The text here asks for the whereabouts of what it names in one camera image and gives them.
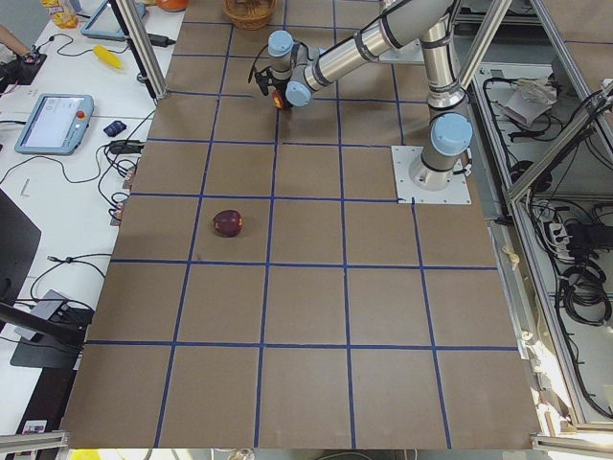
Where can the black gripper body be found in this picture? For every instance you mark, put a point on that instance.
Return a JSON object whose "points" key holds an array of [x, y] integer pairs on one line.
{"points": [[277, 89]]}

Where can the red yellow apple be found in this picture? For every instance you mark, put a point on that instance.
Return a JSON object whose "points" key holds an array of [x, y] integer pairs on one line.
{"points": [[280, 101]]}

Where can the dark red apple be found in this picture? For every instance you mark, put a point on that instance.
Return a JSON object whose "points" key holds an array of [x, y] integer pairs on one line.
{"points": [[228, 223]]}

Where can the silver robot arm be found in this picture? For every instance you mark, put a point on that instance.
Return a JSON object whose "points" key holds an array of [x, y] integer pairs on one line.
{"points": [[296, 71]]}

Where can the woven wicker basket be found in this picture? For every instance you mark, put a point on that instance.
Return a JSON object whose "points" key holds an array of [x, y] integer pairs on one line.
{"points": [[249, 15]]}

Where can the black power adapter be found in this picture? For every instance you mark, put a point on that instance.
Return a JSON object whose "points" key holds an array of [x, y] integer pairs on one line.
{"points": [[158, 40]]}

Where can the orange cylindrical container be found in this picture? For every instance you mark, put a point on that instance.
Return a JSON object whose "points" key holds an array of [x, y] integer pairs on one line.
{"points": [[172, 5]]}

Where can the yellow toy corn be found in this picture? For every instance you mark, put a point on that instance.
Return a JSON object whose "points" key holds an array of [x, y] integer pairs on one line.
{"points": [[108, 58]]}

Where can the upper blue teach pendant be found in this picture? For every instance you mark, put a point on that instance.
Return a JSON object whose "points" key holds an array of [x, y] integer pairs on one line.
{"points": [[56, 125]]}

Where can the grey usb hub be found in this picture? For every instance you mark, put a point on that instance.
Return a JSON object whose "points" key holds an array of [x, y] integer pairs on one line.
{"points": [[53, 313]]}

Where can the aluminium frame post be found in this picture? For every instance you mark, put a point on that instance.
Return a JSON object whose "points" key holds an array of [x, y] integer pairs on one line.
{"points": [[139, 44]]}

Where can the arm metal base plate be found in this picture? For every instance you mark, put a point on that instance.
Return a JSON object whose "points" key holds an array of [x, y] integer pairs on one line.
{"points": [[416, 184]]}

